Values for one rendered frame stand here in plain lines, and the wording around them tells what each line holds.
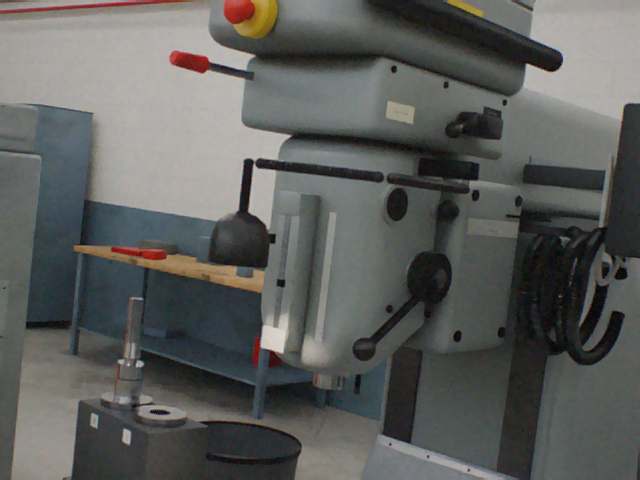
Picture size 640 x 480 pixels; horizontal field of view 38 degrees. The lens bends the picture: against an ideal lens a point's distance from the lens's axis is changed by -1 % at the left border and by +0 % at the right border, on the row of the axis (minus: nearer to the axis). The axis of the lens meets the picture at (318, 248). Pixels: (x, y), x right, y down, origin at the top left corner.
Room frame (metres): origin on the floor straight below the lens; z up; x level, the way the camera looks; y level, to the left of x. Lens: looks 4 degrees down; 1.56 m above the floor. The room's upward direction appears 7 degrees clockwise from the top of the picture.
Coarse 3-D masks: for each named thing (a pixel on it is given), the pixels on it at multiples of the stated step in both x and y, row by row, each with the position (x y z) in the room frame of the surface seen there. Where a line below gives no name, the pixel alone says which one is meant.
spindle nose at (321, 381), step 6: (318, 378) 1.28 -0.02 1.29; (324, 378) 1.28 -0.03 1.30; (330, 378) 1.28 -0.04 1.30; (336, 378) 1.28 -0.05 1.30; (342, 378) 1.29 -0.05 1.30; (318, 384) 1.28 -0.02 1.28; (324, 384) 1.28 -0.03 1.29; (330, 384) 1.28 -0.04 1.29; (336, 384) 1.28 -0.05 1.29; (342, 384) 1.29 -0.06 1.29
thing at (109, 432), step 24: (96, 408) 1.53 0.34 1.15; (120, 408) 1.53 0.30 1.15; (144, 408) 1.52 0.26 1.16; (168, 408) 1.53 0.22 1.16; (96, 432) 1.52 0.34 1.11; (120, 432) 1.47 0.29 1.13; (144, 432) 1.43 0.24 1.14; (168, 432) 1.44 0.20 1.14; (192, 432) 1.48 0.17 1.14; (96, 456) 1.52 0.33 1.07; (120, 456) 1.47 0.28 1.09; (144, 456) 1.42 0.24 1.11; (168, 456) 1.45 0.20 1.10; (192, 456) 1.48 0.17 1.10
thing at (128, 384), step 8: (120, 376) 1.55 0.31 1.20; (128, 376) 1.55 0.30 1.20; (136, 376) 1.56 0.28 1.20; (120, 384) 1.55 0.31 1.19; (128, 384) 1.55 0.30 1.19; (136, 384) 1.56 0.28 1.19; (120, 392) 1.55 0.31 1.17; (128, 392) 1.55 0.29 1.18; (136, 392) 1.56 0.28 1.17; (128, 400) 1.55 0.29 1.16
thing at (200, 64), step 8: (176, 56) 1.16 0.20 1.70; (184, 56) 1.16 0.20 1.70; (192, 56) 1.18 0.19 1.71; (200, 56) 1.19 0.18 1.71; (176, 64) 1.16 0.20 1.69; (184, 64) 1.17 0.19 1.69; (192, 64) 1.18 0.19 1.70; (200, 64) 1.18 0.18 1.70; (208, 64) 1.19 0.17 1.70; (216, 64) 1.21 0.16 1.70; (200, 72) 1.20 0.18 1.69; (224, 72) 1.23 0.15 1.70; (232, 72) 1.24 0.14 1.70; (240, 72) 1.25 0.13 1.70; (248, 72) 1.26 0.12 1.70
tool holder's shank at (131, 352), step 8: (136, 304) 1.56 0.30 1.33; (128, 312) 1.57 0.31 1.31; (136, 312) 1.56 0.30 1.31; (128, 320) 1.57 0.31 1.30; (136, 320) 1.56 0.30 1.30; (128, 328) 1.56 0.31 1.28; (136, 328) 1.56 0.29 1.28; (128, 336) 1.56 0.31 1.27; (136, 336) 1.56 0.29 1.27; (128, 344) 1.56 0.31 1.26; (136, 344) 1.56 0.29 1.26; (128, 352) 1.56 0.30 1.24; (136, 352) 1.56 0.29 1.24; (128, 360) 1.56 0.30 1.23; (136, 360) 1.57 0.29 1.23
